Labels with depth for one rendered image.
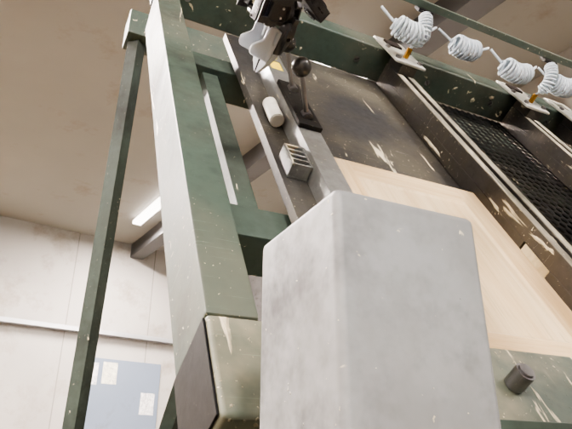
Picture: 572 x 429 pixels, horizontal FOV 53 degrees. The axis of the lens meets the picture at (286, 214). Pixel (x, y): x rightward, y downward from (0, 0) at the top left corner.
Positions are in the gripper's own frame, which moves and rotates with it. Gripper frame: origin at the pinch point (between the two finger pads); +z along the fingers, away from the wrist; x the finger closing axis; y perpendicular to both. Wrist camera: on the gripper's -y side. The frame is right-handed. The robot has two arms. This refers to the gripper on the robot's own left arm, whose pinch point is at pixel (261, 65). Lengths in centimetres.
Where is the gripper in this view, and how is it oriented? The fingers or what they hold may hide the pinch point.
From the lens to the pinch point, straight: 107.1
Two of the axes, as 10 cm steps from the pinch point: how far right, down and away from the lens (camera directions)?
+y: -7.6, 0.5, -6.5
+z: -3.8, 7.8, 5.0
